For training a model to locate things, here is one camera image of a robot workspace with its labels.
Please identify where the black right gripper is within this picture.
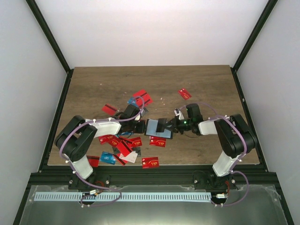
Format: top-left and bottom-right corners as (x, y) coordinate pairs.
(163, 116), (193, 135)

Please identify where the white card front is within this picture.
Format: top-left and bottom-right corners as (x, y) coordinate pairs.
(119, 151), (138, 163)

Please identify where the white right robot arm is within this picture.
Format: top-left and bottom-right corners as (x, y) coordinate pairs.
(156, 103), (257, 189)

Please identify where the red VIP card centre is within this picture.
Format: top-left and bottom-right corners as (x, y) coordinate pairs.
(150, 136), (166, 148)

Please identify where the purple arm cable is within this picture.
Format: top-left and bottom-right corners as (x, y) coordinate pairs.
(59, 95), (145, 208)
(175, 102), (249, 207)

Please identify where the red card front left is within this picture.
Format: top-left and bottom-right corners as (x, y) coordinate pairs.
(87, 156), (100, 167)

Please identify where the black frame post right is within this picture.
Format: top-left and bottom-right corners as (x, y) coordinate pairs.
(231, 0), (278, 73)

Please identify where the black frame post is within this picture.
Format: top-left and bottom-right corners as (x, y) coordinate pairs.
(231, 0), (278, 73)
(26, 0), (71, 74)

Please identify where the black front frame rail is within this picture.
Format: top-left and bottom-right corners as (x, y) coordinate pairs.
(27, 165), (280, 190)

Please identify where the light blue slotted cable duct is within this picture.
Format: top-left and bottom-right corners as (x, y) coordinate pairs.
(34, 192), (211, 203)

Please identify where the blue card under red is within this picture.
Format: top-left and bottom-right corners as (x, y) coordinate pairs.
(127, 97), (139, 108)

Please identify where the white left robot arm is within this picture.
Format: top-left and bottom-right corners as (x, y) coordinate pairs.
(54, 105), (142, 189)

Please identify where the red striped card left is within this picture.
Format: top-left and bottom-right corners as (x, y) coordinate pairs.
(102, 104), (117, 116)

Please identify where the blue card front left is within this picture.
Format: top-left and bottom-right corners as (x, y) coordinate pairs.
(100, 151), (116, 165)

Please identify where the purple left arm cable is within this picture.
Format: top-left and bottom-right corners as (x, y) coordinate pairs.
(59, 95), (145, 208)

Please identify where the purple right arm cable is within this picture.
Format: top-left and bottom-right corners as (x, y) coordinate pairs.
(175, 102), (249, 207)

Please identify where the black frame post left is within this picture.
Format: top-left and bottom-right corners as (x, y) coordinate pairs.
(26, 0), (71, 74)

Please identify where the red striped card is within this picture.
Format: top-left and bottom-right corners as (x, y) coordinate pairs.
(102, 104), (117, 116)
(136, 94), (153, 108)
(133, 89), (148, 99)

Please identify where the red striped card top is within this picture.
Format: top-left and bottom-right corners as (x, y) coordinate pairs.
(133, 89), (148, 99)

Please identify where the red VIP card front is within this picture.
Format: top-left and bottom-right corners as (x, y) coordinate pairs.
(142, 157), (159, 169)

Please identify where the black card holder wallet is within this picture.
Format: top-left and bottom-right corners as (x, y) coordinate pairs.
(144, 118), (173, 139)

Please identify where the black card carried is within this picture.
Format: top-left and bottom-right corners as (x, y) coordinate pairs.
(156, 118), (167, 133)

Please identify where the lone red VIP card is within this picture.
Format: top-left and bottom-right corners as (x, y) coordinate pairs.
(178, 88), (192, 100)

